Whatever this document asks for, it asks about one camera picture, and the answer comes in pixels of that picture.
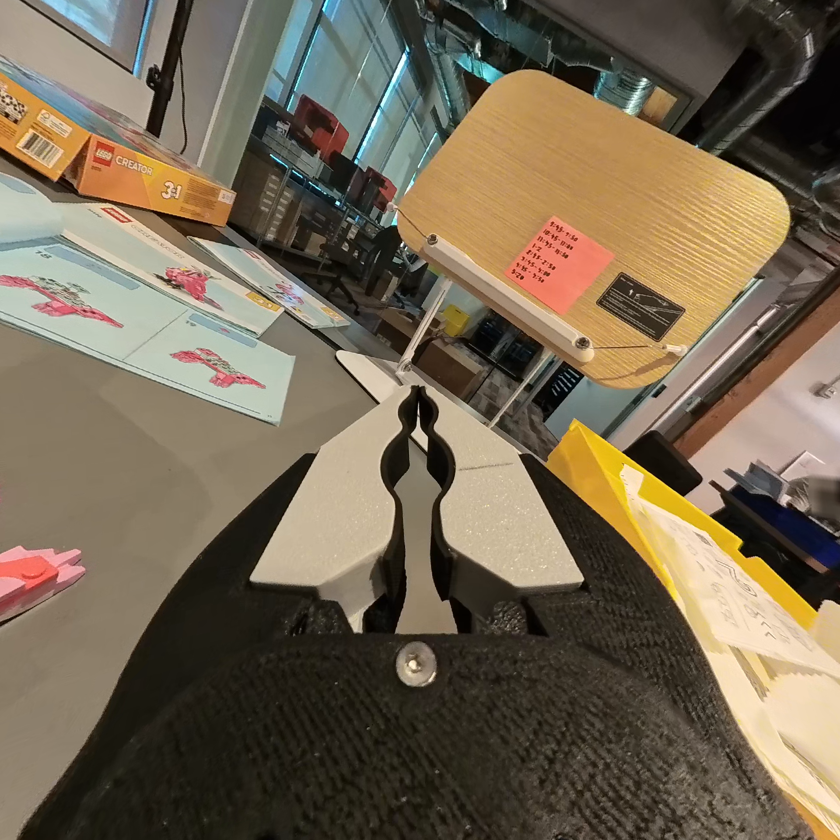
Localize orange toy brick box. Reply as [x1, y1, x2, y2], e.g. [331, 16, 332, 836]
[0, 56, 237, 227]

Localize black ceiling duct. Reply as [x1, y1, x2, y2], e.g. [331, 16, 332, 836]
[696, 0, 840, 217]

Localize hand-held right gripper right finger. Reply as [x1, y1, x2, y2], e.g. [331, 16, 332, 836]
[419, 387, 586, 634]

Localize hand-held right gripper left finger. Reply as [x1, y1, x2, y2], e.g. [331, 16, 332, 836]
[249, 386, 421, 634]

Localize blue storage bin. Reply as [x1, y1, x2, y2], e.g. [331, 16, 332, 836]
[712, 459, 840, 592]

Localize silver ventilation duct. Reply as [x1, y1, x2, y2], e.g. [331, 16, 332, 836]
[420, 0, 657, 119]

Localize black tripod stand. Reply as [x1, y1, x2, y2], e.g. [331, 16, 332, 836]
[144, 0, 196, 155]

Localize yellow plastic bin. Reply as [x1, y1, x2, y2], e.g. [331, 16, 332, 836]
[546, 419, 840, 840]

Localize drawer cabinet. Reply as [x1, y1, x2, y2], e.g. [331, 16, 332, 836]
[231, 152, 309, 247]

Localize open light blue instruction booklet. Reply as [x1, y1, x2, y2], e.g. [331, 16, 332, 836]
[0, 174, 296, 427]

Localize papers in yellow bin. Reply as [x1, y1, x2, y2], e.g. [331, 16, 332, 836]
[620, 462, 836, 680]

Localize pink sticky note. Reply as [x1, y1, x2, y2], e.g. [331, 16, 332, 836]
[504, 215, 616, 315]

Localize grey desk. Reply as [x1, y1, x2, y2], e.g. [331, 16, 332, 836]
[0, 154, 437, 840]

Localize large window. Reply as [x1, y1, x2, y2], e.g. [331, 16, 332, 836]
[36, 0, 157, 74]

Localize black warning label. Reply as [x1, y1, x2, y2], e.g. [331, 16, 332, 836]
[596, 272, 685, 342]

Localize pink brick model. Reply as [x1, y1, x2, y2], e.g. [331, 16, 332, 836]
[0, 546, 88, 623]

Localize pale paper bag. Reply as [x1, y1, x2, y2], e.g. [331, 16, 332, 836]
[735, 610, 840, 834]

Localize wooden panel desk lamp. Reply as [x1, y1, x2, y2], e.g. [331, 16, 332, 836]
[335, 69, 793, 435]

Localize red storage box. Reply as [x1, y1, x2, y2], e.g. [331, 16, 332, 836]
[363, 166, 399, 212]
[292, 94, 350, 164]

